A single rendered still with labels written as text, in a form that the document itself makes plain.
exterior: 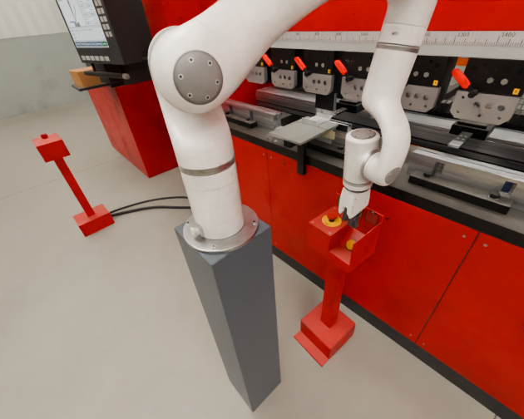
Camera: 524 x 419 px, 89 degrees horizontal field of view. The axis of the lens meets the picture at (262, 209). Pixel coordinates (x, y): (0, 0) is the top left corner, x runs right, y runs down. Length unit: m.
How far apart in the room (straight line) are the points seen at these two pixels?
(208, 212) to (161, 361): 1.21
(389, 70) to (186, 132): 0.46
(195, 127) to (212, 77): 0.14
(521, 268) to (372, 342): 0.81
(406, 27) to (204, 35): 0.43
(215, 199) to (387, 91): 0.46
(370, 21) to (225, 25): 0.75
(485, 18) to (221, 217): 0.85
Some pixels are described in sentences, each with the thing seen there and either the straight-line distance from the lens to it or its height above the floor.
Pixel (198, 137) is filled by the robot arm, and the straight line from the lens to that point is 0.52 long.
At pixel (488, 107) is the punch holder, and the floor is 1.16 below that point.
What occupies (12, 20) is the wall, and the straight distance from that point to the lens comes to 7.64.
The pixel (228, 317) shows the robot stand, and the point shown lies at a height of 0.78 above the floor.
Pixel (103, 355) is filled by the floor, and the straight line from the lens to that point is 1.85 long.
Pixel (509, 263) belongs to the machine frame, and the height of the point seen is 0.76.
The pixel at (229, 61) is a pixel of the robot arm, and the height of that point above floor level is 1.38.
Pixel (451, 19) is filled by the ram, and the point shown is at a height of 1.37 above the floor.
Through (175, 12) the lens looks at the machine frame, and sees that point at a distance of 1.80.
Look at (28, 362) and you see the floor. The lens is 2.09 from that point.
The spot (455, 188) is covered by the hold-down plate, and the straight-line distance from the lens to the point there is 1.11.
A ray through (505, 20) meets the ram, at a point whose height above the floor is 1.37.
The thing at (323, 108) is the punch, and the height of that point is 1.05.
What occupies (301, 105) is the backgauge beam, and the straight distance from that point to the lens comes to 1.73.
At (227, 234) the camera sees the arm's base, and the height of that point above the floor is 1.02.
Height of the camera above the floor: 1.44
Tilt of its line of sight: 37 degrees down
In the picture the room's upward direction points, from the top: 5 degrees counter-clockwise
